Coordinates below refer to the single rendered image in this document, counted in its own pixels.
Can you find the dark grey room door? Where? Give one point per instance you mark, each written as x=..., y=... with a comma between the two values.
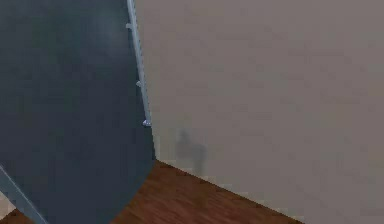
x=66, y=100

